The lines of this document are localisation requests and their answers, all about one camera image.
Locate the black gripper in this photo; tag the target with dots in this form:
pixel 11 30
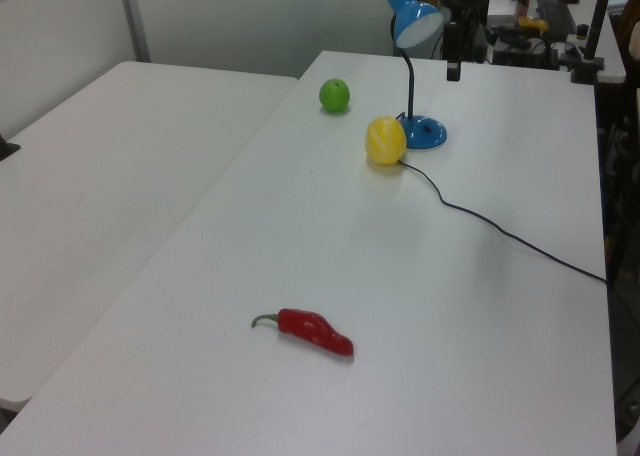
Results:
pixel 452 41

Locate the yellow handheld device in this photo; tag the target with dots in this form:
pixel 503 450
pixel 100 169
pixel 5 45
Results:
pixel 533 24

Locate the black clamp on side table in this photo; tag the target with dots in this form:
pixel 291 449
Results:
pixel 6 148

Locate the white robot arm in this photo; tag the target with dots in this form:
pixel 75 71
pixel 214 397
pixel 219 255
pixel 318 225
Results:
pixel 475 11

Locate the yellow striped toy melon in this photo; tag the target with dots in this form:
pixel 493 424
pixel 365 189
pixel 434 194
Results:
pixel 385 140

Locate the green toy apple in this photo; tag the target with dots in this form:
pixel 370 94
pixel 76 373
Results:
pixel 334 95

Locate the black electronics box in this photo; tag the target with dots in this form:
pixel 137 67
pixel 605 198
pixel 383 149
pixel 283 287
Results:
pixel 525 51

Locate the black keyboard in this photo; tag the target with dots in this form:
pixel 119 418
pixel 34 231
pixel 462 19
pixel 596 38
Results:
pixel 556 15

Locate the black camera pole with clamp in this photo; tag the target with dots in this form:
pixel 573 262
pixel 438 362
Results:
pixel 596 26

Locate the blue desk lamp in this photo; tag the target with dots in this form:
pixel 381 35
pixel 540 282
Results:
pixel 424 132

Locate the red toy chili pepper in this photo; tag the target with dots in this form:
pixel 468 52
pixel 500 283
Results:
pixel 312 329

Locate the white side table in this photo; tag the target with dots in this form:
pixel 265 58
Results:
pixel 100 186

